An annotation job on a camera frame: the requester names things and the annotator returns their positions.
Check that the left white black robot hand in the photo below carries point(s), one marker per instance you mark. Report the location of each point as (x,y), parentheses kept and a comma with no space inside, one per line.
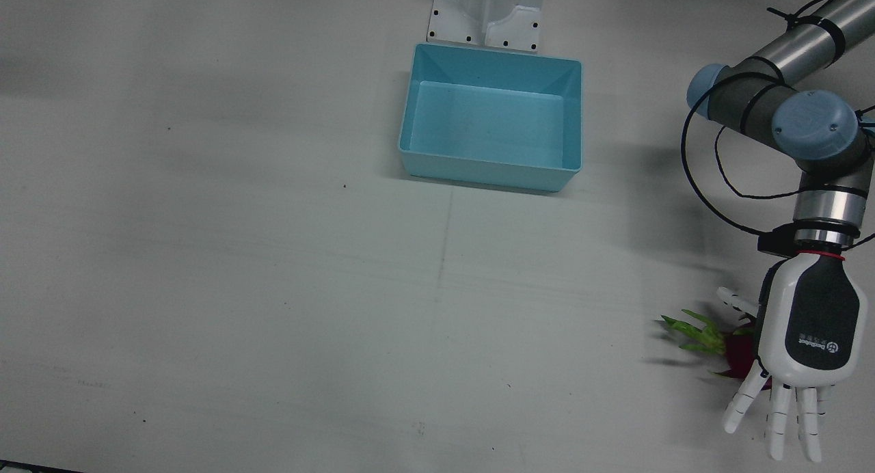
(813,316)

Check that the red dragon fruit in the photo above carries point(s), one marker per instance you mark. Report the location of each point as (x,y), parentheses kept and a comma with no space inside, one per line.
(742,350)

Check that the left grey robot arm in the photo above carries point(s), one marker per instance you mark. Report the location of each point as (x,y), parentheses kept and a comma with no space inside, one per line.
(813,128)

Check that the light blue plastic bin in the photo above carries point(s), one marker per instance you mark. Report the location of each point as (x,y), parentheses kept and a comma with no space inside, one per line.
(478,128)

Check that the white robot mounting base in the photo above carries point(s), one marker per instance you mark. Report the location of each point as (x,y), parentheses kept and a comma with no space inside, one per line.
(451,22)

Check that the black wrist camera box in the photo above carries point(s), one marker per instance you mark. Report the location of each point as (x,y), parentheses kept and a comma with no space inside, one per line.
(776,242)

